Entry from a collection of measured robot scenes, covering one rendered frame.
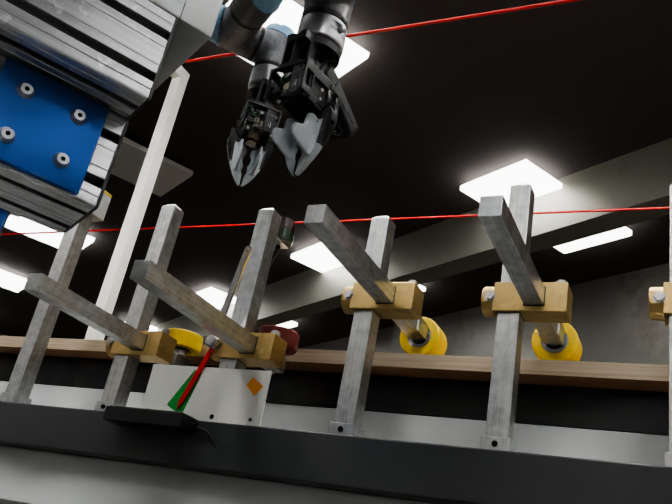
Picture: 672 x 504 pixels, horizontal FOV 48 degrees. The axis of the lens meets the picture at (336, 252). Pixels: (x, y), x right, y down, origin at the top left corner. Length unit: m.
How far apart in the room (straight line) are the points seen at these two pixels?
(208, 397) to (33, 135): 0.82
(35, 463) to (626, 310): 5.61
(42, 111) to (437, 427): 0.98
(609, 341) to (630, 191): 1.93
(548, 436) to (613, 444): 0.11
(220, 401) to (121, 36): 0.83
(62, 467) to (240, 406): 0.40
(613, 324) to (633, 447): 5.36
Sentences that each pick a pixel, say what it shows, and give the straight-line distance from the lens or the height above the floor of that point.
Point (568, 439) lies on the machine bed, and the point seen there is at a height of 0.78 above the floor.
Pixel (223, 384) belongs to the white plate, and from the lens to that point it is 1.38.
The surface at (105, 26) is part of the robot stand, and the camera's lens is 0.68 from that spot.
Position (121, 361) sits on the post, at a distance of 1.55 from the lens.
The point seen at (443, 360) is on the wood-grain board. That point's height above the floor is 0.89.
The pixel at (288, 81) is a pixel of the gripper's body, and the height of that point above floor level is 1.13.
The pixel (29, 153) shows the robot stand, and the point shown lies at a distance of 0.66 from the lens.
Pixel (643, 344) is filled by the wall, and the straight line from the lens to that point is 6.49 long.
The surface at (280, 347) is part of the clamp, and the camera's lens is 1.38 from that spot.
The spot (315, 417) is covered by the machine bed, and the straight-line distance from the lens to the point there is 1.53.
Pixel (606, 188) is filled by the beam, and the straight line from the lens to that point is 5.21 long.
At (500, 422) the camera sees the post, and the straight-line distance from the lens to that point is 1.18.
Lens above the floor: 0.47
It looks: 24 degrees up
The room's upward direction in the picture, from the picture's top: 12 degrees clockwise
